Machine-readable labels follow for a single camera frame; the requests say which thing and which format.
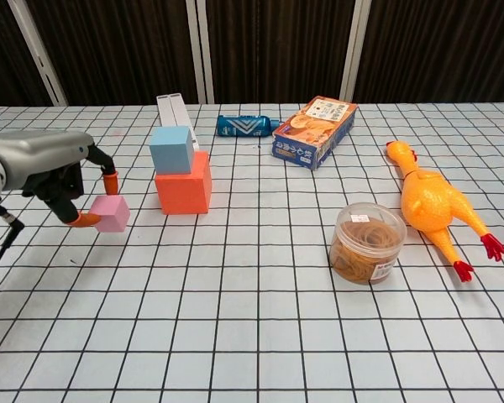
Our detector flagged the blue drink bottle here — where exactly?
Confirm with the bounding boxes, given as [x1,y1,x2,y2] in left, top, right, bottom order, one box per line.
[216,114,283,139]

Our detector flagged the pink foam cube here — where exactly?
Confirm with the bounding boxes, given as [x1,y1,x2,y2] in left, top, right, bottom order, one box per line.
[90,196,131,233]

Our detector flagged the orange foam cube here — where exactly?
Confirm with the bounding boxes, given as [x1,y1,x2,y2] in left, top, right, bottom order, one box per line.
[154,150,213,216]

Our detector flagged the yellow rubber chicken toy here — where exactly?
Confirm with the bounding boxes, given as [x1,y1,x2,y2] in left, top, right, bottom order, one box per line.
[386,140,504,284]

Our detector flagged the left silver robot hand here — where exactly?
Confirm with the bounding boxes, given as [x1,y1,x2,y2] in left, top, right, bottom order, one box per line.
[0,130,119,229]

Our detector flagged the clear jar of rubber bands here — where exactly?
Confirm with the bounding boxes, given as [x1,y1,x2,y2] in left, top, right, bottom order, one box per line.
[328,201,407,285]

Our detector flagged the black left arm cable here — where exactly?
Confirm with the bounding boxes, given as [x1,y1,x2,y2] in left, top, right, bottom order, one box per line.
[0,203,26,285]

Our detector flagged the white partition post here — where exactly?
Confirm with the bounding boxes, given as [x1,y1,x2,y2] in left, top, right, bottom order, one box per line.
[340,0,373,103]
[7,0,68,107]
[184,0,216,105]

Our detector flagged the white rectangular box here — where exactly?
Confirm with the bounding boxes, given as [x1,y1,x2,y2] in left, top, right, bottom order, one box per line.
[156,92,201,150]

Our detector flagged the light blue foam cube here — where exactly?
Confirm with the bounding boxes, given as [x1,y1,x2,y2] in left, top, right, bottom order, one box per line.
[149,127,196,176]

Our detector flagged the orange blue snack box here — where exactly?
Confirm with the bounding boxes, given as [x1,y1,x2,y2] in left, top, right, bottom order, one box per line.
[271,96,358,171]

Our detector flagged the white black checked tablecloth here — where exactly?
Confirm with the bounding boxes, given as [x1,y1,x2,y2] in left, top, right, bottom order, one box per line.
[0,102,504,403]

